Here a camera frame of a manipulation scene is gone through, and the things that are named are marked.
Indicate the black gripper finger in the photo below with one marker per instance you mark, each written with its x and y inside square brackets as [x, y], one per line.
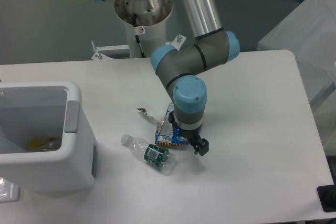
[200, 145]

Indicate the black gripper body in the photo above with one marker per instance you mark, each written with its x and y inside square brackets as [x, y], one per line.
[189, 131]

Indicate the blue snack wrapper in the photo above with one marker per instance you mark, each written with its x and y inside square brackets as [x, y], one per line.
[164, 133]

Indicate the crushed clear plastic bottle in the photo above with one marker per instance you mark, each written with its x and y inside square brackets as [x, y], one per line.
[158, 158]

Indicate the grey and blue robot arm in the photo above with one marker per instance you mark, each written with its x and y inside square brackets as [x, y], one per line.
[178, 68]

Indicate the white trash can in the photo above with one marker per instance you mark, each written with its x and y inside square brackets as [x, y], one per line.
[41, 110]

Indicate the black device at table edge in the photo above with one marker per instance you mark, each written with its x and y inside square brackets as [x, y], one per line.
[326, 195]

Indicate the white translucent side table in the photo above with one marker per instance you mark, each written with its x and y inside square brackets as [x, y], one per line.
[309, 33]

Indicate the clear plastic bag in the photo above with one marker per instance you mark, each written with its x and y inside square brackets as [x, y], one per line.
[9, 192]

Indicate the white metal mounting frame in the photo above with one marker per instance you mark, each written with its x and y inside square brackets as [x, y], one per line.
[122, 51]

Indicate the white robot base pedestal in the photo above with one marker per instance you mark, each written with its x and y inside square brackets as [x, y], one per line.
[145, 24]

